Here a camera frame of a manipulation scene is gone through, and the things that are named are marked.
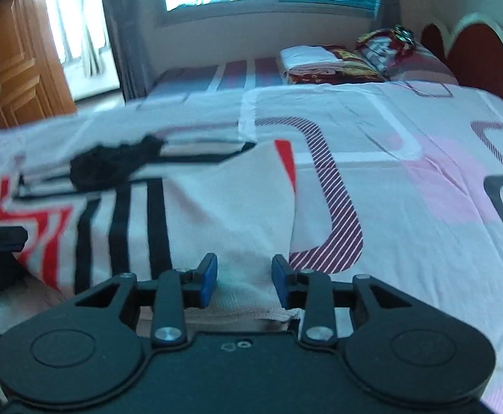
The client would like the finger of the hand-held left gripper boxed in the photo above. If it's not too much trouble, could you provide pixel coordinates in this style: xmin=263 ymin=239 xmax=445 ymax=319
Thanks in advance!
xmin=0 ymin=219 xmax=29 ymax=265

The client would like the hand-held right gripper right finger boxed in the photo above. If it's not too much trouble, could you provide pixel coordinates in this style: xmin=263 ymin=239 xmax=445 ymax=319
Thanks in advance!
xmin=272 ymin=254 xmax=413 ymax=349

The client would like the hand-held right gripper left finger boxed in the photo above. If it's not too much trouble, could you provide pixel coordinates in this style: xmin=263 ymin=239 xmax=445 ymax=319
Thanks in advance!
xmin=75 ymin=253 xmax=218 ymax=348

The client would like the red black white striped sweater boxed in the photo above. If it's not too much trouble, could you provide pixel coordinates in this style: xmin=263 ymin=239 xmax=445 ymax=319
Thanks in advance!
xmin=0 ymin=135 xmax=299 ymax=414

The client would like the pink white patterned bed quilt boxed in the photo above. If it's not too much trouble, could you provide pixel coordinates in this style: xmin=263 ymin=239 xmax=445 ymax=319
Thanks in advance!
xmin=0 ymin=80 xmax=503 ymax=414

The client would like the wooden door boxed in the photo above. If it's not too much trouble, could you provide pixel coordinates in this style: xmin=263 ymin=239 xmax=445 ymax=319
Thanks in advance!
xmin=0 ymin=0 xmax=78 ymax=129

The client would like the purple striped bed sheet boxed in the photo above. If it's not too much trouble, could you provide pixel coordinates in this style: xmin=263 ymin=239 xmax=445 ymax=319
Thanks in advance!
xmin=147 ymin=57 xmax=287 ymax=98

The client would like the red gold folded blanket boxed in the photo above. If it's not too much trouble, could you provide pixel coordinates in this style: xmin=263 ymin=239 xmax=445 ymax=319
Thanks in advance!
xmin=285 ymin=45 xmax=387 ymax=86

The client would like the white folded cloth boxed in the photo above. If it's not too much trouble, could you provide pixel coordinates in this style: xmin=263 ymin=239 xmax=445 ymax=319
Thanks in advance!
xmin=279 ymin=45 xmax=348 ymax=77

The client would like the white sheer curtain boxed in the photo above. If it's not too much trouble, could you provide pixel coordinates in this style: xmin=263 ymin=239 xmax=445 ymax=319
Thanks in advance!
xmin=71 ymin=0 xmax=106 ymax=79

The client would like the red printed pillow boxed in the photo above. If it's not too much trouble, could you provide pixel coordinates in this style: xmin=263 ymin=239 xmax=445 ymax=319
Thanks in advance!
xmin=354 ymin=27 xmax=417 ymax=81

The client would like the red white-trimmed headboard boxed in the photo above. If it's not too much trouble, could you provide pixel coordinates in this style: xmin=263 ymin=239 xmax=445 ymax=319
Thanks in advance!
xmin=420 ymin=12 xmax=503 ymax=114

